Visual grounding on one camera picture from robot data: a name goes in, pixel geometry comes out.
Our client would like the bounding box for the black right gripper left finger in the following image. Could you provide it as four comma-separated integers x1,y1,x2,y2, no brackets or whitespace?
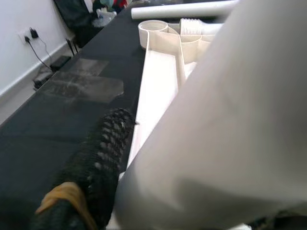
31,107,140,230

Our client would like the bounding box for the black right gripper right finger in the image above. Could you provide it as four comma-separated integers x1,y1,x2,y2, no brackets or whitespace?
248,203,307,230

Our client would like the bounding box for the white plastic table top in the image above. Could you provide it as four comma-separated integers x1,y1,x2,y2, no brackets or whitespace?
124,20,228,173

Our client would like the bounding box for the yellow rubber band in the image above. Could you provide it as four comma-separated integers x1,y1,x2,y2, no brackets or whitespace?
35,181,97,230

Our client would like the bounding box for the black power adapter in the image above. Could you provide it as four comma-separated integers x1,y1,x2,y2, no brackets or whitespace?
50,55,71,70

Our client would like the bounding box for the white plastic bag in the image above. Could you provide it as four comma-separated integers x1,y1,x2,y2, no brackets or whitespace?
93,8,118,27

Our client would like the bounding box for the black suitcase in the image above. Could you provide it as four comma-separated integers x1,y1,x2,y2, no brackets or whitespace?
54,0,106,48

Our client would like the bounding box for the black floor cable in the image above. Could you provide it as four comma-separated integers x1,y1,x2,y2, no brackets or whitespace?
25,38,52,70

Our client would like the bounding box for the white wall socket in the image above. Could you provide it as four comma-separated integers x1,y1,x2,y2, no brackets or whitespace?
19,28,35,44

